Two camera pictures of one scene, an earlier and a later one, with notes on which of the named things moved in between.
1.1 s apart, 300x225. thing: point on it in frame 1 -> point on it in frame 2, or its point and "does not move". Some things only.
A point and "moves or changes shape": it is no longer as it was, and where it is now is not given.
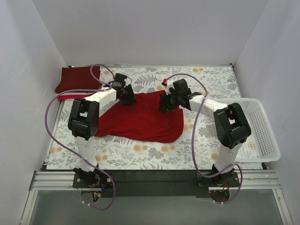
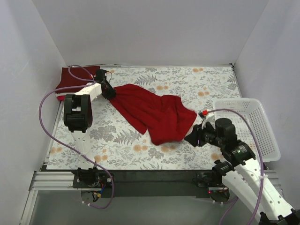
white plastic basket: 261,145 does not move
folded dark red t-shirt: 78,78 does not move
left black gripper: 128,96 -> 108,90
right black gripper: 165,103 -> 199,135
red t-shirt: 141,118 moves or changes shape
